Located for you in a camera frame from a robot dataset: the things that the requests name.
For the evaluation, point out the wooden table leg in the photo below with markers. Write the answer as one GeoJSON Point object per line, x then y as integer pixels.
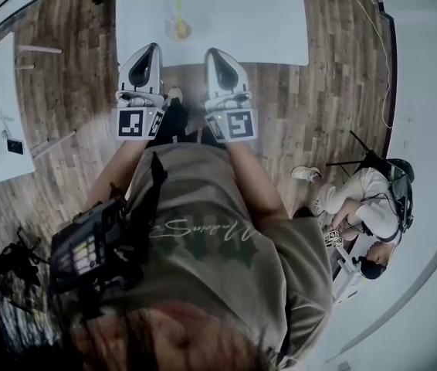
{"type": "Point", "coordinates": [39, 48]}
{"type": "Point", "coordinates": [25, 67]}
{"type": "Point", "coordinates": [50, 142]}

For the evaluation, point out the black trousers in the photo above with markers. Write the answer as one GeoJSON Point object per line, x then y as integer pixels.
{"type": "Point", "coordinates": [176, 126]}

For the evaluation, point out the person's left forearm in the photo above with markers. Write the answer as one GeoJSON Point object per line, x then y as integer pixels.
{"type": "Point", "coordinates": [116, 172]}

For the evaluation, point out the black folding stand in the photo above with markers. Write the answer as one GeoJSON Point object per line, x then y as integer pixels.
{"type": "Point", "coordinates": [361, 157]}

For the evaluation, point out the olive t-shirt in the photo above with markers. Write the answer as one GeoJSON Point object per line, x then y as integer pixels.
{"type": "Point", "coordinates": [211, 253]}

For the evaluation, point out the black belt-worn device box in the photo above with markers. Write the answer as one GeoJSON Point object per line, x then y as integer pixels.
{"type": "Point", "coordinates": [87, 242]}

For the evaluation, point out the black phone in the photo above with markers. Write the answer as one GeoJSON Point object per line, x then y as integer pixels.
{"type": "Point", "coordinates": [15, 146]}

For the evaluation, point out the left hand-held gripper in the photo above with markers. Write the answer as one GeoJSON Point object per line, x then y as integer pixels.
{"type": "Point", "coordinates": [130, 124]}

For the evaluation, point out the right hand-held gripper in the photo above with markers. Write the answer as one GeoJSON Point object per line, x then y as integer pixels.
{"type": "Point", "coordinates": [238, 126]}

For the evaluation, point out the person's right forearm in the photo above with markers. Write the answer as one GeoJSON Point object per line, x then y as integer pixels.
{"type": "Point", "coordinates": [255, 180]}

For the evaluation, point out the person's white shoe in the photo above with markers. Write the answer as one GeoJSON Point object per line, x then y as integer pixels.
{"type": "Point", "coordinates": [305, 173]}
{"type": "Point", "coordinates": [173, 94]}

